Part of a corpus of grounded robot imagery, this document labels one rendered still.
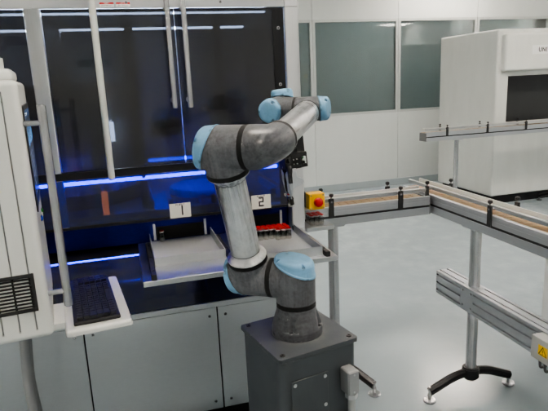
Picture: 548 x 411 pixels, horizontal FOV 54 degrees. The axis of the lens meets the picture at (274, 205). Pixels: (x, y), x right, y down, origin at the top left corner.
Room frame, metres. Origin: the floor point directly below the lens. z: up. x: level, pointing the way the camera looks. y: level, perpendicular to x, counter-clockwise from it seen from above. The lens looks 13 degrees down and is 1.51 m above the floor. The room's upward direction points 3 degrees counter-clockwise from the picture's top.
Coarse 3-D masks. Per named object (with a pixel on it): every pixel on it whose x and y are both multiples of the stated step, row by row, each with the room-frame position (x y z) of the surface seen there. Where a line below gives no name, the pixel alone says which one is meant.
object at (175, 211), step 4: (172, 204) 2.12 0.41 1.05; (176, 204) 2.12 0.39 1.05; (180, 204) 2.13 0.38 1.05; (184, 204) 2.13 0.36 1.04; (188, 204) 2.14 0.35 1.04; (172, 208) 2.12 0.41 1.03; (176, 208) 2.12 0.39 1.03; (180, 208) 2.13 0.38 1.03; (184, 208) 2.13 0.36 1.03; (188, 208) 2.14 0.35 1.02; (172, 212) 2.12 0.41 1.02; (176, 212) 2.12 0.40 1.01; (180, 212) 2.13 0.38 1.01; (184, 212) 2.13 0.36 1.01; (188, 212) 2.14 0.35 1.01; (172, 216) 2.12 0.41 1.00; (176, 216) 2.12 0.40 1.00; (180, 216) 2.13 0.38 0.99; (184, 216) 2.13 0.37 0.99; (188, 216) 2.14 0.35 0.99
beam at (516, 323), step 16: (448, 272) 2.51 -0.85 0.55; (448, 288) 2.47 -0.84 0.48; (464, 288) 2.33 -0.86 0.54; (480, 288) 2.30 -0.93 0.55; (464, 304) 2.33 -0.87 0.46; (480, 304) 2.22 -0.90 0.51; (496, 304) 2.12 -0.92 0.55; (512, 304) 2.11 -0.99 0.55; (496, 320) 2.11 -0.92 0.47; (512, 320) 2.02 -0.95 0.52; (528, 320) 1.95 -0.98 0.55; (544, 320) 1.94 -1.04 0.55; (512, 336) 2.03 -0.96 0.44; (528, 336) 1.95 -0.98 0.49
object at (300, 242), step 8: (296, 232) 2.18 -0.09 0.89; (304, 232) 2.08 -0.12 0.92; (264, 240) 2.11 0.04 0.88; (272, 240) 2.11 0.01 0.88; (280, 240) 2.10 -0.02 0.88; (288, 240) 2.10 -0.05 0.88; (296, 240) 2.09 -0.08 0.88; (304, 240) 2.08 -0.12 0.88; (312, 240) 1.98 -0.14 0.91; (272, 248) 2.00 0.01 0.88; (280, 248) 1.99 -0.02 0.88; (288, 248) 1.99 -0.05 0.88; (296, 248) 1.98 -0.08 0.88; (304, 248) 1.88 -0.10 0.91; (312, 248) 1.88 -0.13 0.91; (320, 248) 1.89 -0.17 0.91; (272, 256) 1.84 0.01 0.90; (312, 256) 1.88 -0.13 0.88
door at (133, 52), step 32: (64, 32) 2.04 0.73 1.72; (128, 32) 2.10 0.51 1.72; (160, 32) 2.13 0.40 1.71; (64, 64) 2.04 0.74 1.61; (128, 64) 2.10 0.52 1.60; (160, 64) 2.13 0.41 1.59; (64, 96) 2.04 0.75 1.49; (96, 96) 2.07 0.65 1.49; (128, 96) 2.10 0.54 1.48; (160, 96) 2.13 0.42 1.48; (64, 128) 2.03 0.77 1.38; (96, 128) 2.06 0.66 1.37; (128, 128) 2.09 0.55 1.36; (160, 128) 2.12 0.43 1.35; (64, 160) 2.03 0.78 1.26; (96, 160) 2.06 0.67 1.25; (128, 160) 2.09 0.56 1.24; (160, 160) 2.12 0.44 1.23
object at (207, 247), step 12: (168, 240) 2.18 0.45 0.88; (180, 240) 2.17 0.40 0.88; (192, 240) 2.16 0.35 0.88; (204, 240) 2.15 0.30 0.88; (216, 240) 2.08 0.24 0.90; (156, 252) 2.01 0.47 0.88; (168, 252) 2.01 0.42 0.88; (180, 252) 2.00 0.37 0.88; (192, 252) 1.99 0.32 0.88; (204, 252) 1.89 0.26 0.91; (216, 252) 1.90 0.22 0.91; (156, 264) 1.84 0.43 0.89; (168, 264) 1.86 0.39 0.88
